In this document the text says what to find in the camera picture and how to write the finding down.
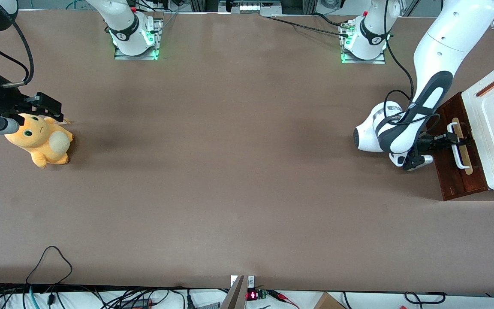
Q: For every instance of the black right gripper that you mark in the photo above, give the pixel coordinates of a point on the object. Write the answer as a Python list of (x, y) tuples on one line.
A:
[(3, 99)]

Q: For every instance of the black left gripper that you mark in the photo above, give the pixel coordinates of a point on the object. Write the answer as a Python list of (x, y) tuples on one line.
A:
[(428, 143)]

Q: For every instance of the brown wooden drawer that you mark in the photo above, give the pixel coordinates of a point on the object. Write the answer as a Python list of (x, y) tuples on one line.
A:
[(450, 180)]

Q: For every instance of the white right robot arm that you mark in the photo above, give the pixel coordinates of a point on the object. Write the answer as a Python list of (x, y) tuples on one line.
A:
[(122, 17)]

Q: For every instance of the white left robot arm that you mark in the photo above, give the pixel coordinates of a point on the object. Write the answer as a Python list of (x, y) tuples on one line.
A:
[(457, 38)]

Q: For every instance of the orange plush toy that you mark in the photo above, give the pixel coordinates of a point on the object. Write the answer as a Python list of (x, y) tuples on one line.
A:
[(41, 143)]

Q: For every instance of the cardboard box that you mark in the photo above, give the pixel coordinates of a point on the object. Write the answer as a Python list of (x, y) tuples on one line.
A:
[(328, 302)]

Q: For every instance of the black power adapter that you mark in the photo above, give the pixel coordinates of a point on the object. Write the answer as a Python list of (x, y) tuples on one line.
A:
[(137, 303)]

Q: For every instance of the silver device with white lights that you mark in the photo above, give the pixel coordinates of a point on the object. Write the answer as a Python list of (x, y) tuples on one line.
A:
[(251, 7)]

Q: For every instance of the red clip leads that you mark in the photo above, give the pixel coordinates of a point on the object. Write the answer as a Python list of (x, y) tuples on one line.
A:
[(283, 297)]

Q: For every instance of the circuit board with red display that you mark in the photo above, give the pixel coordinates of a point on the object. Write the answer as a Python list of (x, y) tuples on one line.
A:
[(252, 295)]

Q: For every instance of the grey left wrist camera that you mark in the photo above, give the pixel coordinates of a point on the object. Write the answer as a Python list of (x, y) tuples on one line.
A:
[(425, 160)]

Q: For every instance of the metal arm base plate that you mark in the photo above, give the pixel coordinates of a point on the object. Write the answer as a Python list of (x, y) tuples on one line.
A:
[(135, 57), (362, 61)]

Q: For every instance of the white metal bracket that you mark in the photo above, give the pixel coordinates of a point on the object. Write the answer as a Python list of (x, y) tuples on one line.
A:
[(251, 281)]

